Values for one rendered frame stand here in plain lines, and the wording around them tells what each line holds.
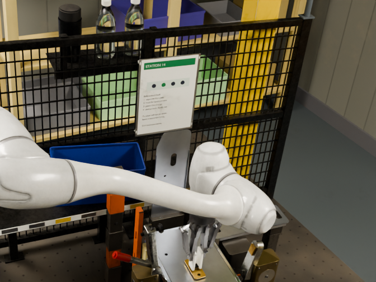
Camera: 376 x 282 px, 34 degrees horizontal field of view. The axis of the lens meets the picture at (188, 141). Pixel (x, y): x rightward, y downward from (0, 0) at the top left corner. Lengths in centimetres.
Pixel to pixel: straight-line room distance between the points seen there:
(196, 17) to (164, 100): 186
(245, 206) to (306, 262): 98
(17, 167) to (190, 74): 103
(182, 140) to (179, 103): 30
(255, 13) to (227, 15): 225
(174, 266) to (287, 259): 66
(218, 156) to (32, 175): 54
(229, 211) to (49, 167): 47
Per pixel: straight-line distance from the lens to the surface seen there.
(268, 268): 194
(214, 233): 183
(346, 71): 459
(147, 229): 172
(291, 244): 254
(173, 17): 383
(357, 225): 387
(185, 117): 225
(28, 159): 130
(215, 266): 195
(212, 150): 161
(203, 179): 162
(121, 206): 203
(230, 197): 152
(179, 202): 146
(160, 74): 211
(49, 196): 130
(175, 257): 195
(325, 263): 250
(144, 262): 180
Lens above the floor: 236
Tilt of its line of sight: 33 degrees down
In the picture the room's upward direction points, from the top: 7 degrees clockwise
